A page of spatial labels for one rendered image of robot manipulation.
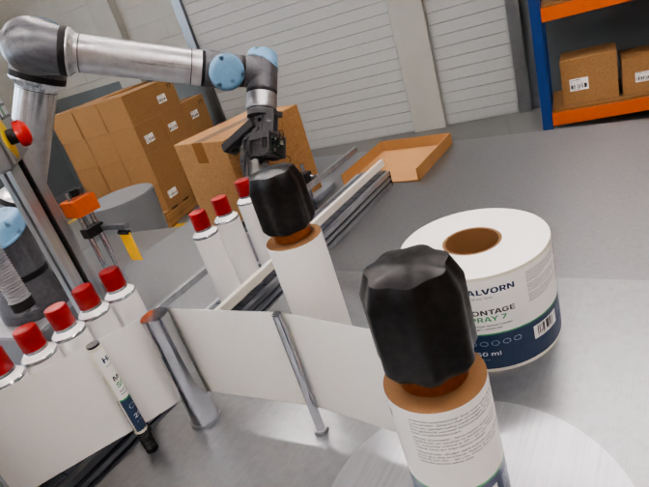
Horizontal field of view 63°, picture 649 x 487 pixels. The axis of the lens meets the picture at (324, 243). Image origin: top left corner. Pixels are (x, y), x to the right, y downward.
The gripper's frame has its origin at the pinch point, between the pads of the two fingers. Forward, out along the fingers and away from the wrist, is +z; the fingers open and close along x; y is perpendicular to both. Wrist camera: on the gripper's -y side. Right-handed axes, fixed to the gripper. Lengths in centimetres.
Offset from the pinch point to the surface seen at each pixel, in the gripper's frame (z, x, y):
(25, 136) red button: 3, -59, 8
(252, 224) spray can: 9.4, -11.0, 9.2
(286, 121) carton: -26.1, 23.4, -7.4
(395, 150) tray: -27, 69, 7
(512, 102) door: -146, 374, -18
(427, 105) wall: -150, 355, -89
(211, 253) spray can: 16.6, -23.8, 10.0
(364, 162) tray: -20, 57, 1
